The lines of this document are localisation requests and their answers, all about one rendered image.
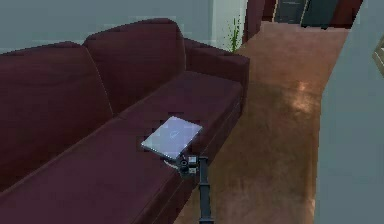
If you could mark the green house plant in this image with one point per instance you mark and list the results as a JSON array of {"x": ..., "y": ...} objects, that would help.
[{"x": 235, "y": 33}]

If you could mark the silver grey laptop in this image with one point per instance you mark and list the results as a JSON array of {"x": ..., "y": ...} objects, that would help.
[{"x": 171, "y": 137}]

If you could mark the dark red sofa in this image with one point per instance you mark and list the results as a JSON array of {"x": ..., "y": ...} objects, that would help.
[{"x": 110, "y": 133}]

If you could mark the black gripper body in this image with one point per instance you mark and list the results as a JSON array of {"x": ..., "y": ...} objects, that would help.
[{"x": 183, "y": 165}]

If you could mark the framed wall picture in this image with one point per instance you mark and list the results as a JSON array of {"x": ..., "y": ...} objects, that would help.
[{"x": 379, "y": 53}]

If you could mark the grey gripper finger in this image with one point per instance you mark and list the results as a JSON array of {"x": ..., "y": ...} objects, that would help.
[{"x": 170, "y": 164}]

